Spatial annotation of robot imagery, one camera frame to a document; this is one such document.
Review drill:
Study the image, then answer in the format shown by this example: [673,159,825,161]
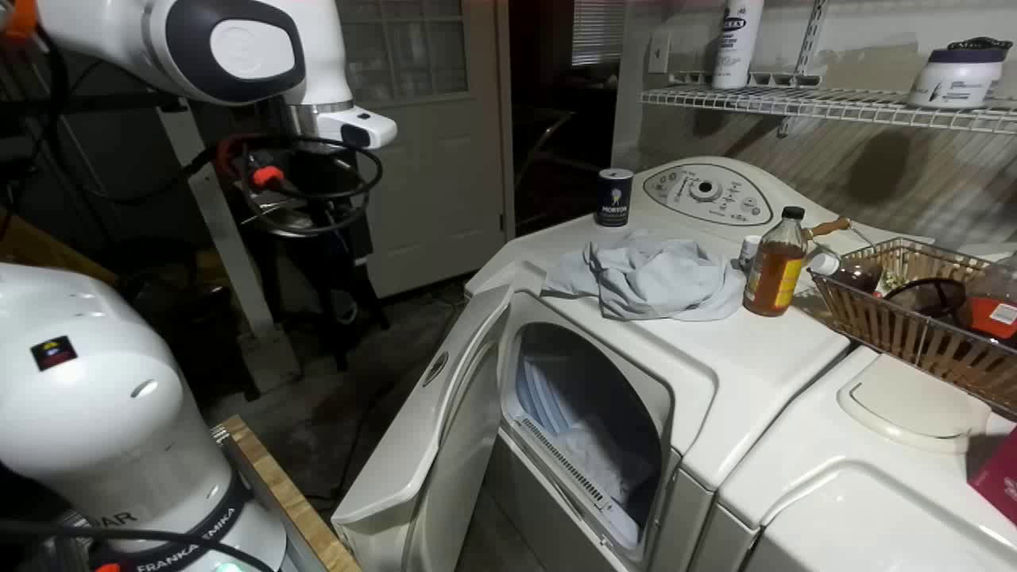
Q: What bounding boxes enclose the black item in basket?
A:
[884,275,972,320]

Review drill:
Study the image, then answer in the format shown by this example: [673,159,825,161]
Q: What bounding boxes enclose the amber liquid bottle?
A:
[739,202,813,316]

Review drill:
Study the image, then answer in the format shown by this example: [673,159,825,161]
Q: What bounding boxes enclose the tall white spray can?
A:
[709,0,766,93]

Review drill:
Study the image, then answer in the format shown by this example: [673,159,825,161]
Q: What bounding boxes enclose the white wire shelf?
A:
[638,81,1017,135]

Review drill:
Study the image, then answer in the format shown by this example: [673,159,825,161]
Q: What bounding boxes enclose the white front-loading laundry machine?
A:
[331,156,902,572]

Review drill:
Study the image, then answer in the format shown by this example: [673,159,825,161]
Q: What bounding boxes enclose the white top-loading laundry machine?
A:
[685,344,1017,572]

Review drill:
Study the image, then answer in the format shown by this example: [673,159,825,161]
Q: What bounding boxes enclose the wooden plank edge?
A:
[210,414,361,572]

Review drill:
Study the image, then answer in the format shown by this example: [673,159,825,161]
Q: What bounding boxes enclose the pink red box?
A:
[964,425,1017,527]

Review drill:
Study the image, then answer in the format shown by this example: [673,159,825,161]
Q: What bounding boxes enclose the red item in basket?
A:
[966,294,1017,344]

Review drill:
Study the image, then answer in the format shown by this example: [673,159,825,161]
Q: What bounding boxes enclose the white door with window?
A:
[337,0,518,297]

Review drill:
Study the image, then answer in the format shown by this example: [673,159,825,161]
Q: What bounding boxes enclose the white jar with dark lid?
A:
[905,34,1014,111]

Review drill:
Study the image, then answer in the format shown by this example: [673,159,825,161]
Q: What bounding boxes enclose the small white capped bottle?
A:
[805,252,846,278]

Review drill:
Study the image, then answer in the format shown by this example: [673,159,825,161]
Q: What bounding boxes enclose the wooden spoon handle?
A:
[806,216,855,240]

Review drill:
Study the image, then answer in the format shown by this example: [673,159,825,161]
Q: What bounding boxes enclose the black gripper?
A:
[241,145,369,239]

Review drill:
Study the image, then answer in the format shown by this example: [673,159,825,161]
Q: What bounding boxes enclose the brown wicker basket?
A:
[806,236,1017,422]

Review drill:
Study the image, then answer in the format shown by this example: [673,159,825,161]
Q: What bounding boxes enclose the light grey clothing item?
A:
[539,233,747,324]

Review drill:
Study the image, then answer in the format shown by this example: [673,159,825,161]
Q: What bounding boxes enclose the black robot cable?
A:
[217,131,386,240]

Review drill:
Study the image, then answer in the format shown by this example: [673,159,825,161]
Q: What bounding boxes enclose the black cylindrical can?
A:
[595,164,636,227]

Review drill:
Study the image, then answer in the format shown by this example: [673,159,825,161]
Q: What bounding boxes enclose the white clothes in drum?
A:
[509,352,649,551]

